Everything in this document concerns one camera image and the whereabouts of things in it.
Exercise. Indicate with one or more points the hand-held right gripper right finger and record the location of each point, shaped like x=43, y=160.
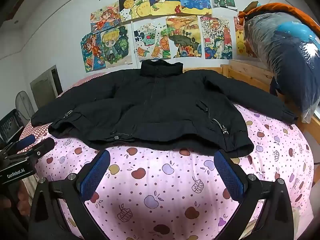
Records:
x=228, y=176

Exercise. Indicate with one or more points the plastic-wrapped bedding bundle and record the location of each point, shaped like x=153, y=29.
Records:
x=287, y=55

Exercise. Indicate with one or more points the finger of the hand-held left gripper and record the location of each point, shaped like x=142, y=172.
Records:
x=25, y=141
x=41, y=148

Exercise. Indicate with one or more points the orange cloth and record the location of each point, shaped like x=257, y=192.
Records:
x=275, y=6

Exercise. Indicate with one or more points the pink apple-print bed sheet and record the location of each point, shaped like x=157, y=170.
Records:
x=162, y=180

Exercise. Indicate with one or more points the grey wall panel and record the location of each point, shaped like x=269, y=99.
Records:
x=45, y=87

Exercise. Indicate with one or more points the wooden bed frame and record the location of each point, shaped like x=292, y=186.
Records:
x=250, y=72

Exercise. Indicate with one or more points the black plastic crate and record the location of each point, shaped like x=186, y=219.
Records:
x=10, y=127

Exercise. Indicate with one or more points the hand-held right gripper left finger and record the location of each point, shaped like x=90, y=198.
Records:
x=96, y=173

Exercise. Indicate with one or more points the grey electric fan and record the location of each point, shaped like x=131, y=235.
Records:
x=23, y=105

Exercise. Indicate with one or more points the group of colourful wall drawings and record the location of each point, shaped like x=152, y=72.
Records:
x=175, y=2

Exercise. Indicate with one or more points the black padded jacket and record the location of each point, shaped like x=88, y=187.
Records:
x=162, y=105

